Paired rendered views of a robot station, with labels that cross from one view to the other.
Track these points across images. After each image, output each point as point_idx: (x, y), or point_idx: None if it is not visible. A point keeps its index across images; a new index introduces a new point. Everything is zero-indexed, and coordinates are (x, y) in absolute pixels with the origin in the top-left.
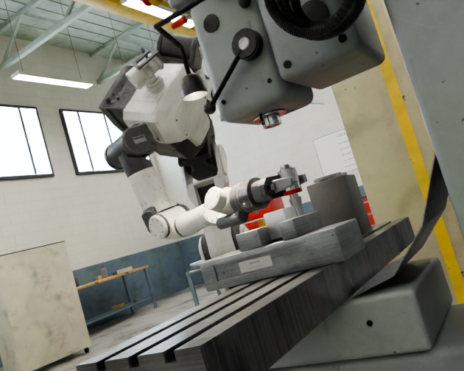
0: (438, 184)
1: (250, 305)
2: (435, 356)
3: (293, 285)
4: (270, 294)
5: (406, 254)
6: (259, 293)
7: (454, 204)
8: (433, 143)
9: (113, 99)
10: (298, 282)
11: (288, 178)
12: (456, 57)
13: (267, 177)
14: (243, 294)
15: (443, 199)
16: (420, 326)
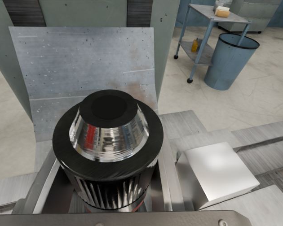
0: (112, 60)
1: None
2: None
3: (249, 131)
4: (270, 136)
5: (157, 105)
6: (273, 154)
7: (166, 61)
8: (174, 23)
9: None
10: (241, 133)
11: (164, 124)
12: None
13: (218, 210)
14: None
15: (64, 81)
16: None
